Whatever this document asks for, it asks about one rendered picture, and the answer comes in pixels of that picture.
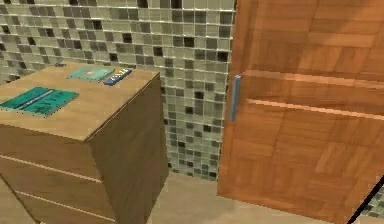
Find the blue remote control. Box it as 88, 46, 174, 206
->
103, 68, 133, 87

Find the brown wooden chest of drawers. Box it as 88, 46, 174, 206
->
0, 61, 170, 224

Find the light teal flat book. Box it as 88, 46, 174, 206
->
66, 65, 116, 83

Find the orange wooden room door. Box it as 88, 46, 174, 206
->
217, 0, 384, 224

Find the dark teal flat book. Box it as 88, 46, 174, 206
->
0, 86, 80, 118

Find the grey bar door handle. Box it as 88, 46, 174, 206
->
230, 74, 242, 122

